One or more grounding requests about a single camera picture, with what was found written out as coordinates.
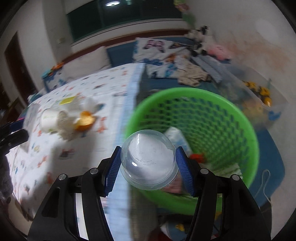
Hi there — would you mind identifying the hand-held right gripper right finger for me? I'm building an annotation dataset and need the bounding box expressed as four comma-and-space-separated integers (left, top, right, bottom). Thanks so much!
175, 146, 271, 241

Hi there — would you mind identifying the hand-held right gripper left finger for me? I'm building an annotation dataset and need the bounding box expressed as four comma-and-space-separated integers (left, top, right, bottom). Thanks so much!
27, 146, 122, 241

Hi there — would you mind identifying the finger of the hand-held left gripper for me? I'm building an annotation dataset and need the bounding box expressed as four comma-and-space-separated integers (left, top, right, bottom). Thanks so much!
0, 128, 28, 149
0, 123, 19, 134

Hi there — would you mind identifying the red mesh ball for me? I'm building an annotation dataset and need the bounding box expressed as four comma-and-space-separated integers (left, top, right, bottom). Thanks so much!
191, 153, 206, 163

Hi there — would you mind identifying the clear plastic dome lid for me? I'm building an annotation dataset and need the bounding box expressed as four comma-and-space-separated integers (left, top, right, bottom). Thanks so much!
120, 130, 179, 191

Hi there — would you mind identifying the white milk carton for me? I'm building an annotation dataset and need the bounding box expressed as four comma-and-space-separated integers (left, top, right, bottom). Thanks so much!
165, 126, 192, 156

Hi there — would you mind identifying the green plastic basket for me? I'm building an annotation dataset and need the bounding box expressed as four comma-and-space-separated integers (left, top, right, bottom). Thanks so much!
124, 88, 259, 215

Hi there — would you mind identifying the white paper cup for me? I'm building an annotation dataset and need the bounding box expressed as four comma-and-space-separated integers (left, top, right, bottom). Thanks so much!
39, 109, 62, 133

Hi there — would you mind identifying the crumpled white tissue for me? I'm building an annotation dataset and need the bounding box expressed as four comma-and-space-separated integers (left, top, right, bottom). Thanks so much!
57, 110, 80, 141

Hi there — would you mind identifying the small orange cup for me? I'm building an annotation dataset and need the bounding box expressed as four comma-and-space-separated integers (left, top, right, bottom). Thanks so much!
74, 111, 97, 131

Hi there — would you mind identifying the dark wooden door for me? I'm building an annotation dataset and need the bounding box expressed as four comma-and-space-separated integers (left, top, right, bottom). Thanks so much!
5, 31, 37, 100

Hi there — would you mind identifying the blue mat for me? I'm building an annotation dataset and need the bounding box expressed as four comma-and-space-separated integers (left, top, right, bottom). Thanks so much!
250, 127, 285, 207

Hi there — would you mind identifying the printed blanket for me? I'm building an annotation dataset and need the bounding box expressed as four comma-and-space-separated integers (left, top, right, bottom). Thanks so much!
5, 63, 148, 241

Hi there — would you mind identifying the beige patterned cloth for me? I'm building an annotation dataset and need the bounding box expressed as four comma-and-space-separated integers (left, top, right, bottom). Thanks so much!
177, 57, 212, 86

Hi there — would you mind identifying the white pillow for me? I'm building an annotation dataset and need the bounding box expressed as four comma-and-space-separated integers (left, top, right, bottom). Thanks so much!
61, 46, 111, 79

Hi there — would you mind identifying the butterfly print quilt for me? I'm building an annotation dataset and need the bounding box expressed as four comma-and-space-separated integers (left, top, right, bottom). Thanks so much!
146, 56, 183, 79

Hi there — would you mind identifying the grey striped cloth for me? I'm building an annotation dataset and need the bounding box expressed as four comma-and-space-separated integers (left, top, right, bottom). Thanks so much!
192, 56, 225, 81

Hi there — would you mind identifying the yellow toy vehicle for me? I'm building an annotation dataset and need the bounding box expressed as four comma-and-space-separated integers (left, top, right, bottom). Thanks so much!
243, 81, 272, 107

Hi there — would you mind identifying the clear plastic storage box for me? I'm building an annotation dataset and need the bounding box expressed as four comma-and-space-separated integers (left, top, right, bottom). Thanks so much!
215, 62, 287, 126

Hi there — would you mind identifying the pink plush toy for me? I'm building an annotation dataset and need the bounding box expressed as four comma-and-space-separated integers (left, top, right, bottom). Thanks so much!
207, 44, 232, 61

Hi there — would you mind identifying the butterfly print pillow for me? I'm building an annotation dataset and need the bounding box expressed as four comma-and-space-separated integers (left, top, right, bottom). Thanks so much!
133, 37, 192, 63

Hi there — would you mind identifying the window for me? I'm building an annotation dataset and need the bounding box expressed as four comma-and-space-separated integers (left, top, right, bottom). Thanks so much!
66, 0, 185, 43

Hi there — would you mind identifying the white cord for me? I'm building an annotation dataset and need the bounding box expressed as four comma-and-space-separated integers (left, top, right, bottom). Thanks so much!
261, 169, 273, 202

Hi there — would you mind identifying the colourful wall decoration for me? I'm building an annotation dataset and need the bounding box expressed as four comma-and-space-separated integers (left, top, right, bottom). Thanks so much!
173, 0, 197, 26

